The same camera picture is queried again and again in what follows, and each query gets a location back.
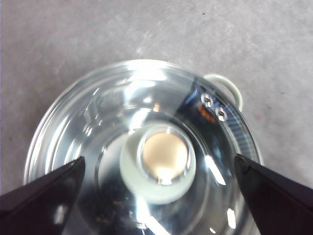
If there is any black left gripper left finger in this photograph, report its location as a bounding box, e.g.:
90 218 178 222
0 156 86 235

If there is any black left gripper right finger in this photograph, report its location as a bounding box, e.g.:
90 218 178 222
234 155 313 235

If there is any glass lid with green knob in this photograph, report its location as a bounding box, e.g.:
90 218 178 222
23 58 264 235

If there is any sage green electric cooking pot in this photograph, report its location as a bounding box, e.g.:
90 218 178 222
23 58 264 235

